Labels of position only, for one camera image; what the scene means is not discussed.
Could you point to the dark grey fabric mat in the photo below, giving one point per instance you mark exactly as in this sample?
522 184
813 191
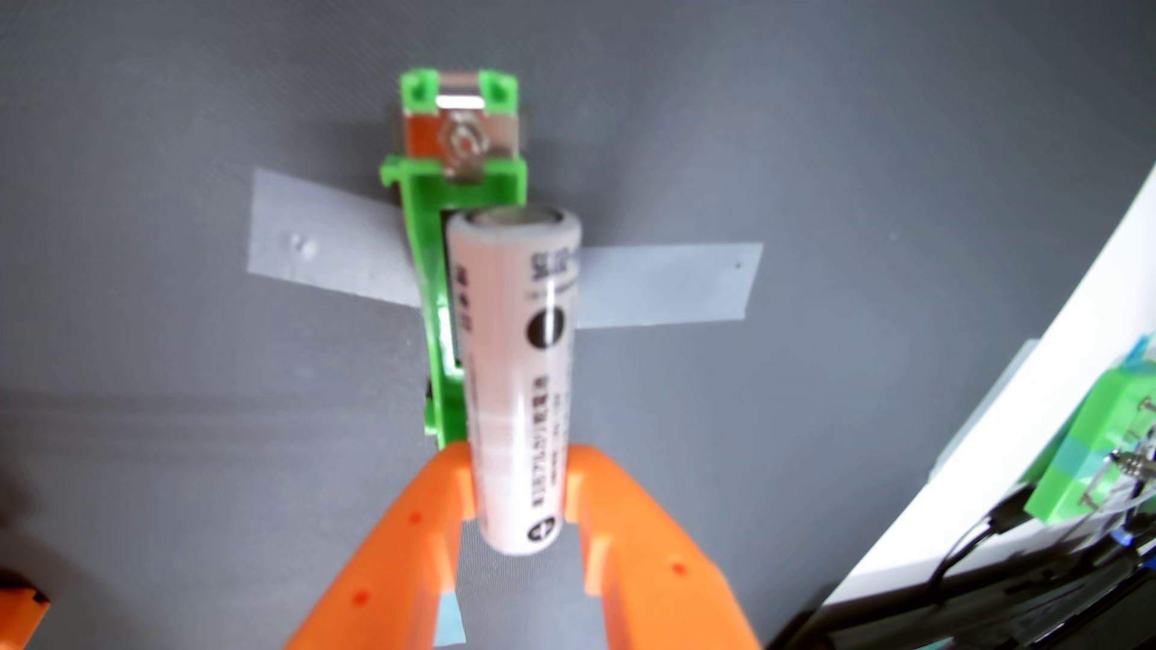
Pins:
181 406

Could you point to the green block with teal tape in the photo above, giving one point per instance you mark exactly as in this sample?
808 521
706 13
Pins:
1097 433

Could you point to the white cylindrical battery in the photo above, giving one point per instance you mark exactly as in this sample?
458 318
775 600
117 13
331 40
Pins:
515 379

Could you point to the orange robot base part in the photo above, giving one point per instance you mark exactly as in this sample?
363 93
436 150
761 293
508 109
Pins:
16 618

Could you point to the blue tape piece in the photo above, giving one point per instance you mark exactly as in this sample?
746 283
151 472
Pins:
449 623

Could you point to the clear adhesive tape strip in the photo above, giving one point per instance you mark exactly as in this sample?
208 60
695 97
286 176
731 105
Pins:
325 239
668 284

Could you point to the black electronic device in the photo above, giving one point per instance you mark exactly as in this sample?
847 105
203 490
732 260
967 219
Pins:
993 614

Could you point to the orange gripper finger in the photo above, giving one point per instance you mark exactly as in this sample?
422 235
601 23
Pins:
659 578
397 569

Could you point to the green battery holder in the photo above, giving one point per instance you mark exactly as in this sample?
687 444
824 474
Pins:
420 235

